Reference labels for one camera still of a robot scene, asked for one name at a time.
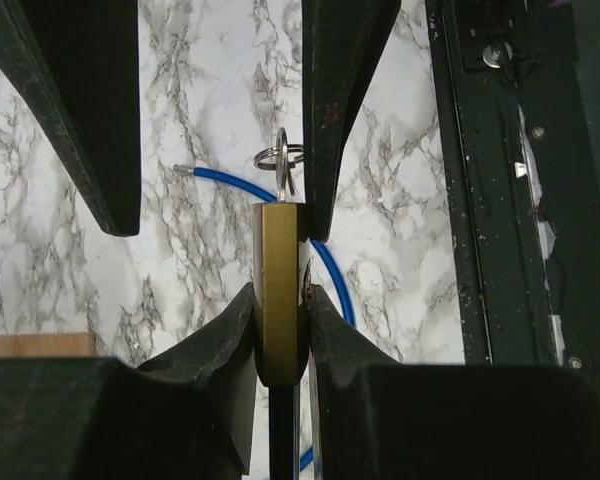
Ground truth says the blue cable lock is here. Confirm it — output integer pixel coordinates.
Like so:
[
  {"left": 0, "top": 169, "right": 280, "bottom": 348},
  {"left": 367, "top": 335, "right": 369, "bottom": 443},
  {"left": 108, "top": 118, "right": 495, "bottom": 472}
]
[{"left": 174, "top": 165, "right": 356, "bottom": 479}]

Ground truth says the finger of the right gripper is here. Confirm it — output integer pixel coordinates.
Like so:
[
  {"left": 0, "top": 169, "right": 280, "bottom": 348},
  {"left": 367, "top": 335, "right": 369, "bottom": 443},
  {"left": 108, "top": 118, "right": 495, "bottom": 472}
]
[
  {"left": 0, "top": 1, "right": 140, "bottom": 236},
  {"left": 301, "top": 0, "right": 401, "bottom": 240}
]

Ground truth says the brass padlock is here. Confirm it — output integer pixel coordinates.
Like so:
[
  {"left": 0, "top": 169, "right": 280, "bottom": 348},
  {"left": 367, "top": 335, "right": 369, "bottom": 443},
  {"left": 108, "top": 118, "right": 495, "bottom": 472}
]
[{"left": 253, "top": 202, "right": 311, "bottom": 387}]

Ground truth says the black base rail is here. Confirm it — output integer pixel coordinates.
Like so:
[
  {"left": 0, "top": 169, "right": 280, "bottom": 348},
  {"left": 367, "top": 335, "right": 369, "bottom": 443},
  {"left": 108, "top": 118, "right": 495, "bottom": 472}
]
[{"left": 426, "top": 1, "right": 600, "bottom": 395}]

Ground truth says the silver key bunch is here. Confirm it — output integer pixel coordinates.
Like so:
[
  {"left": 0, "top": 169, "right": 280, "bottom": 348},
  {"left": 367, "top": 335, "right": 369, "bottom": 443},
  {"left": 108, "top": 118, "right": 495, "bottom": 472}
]
[{"left": 253, "top": 127, "right": 304, "bottom": 202}]

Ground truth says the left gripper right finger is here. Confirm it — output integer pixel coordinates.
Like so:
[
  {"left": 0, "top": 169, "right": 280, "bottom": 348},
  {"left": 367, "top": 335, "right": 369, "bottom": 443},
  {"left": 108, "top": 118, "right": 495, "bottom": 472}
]
[{"left": 310, "top": 287, "right": 600, "bottom": 479}]

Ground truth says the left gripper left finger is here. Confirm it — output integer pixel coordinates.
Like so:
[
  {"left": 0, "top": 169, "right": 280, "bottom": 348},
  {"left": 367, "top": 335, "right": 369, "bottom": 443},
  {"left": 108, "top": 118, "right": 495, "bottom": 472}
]
[{"left": 0, "top": 285, "right": 256, "bottom": 479}]

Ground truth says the wooden board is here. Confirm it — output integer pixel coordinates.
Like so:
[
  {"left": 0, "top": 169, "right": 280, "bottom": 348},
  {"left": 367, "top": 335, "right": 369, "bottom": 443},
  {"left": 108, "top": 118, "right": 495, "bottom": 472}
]
[{"left": 0, "top": 333, "right": 96, "bottom": 358}]

